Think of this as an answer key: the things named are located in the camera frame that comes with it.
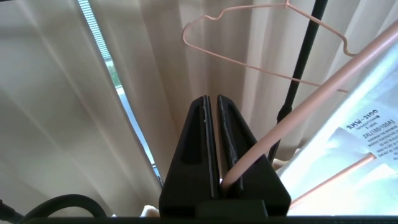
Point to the white garment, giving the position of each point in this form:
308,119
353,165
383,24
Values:
342,174

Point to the black clothes rack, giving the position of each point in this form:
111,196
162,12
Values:
308,37

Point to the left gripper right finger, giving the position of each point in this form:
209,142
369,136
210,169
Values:
270,189

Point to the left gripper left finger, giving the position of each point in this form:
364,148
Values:
192,174

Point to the pink clothes hanger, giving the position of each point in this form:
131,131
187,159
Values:
311,102
286,4

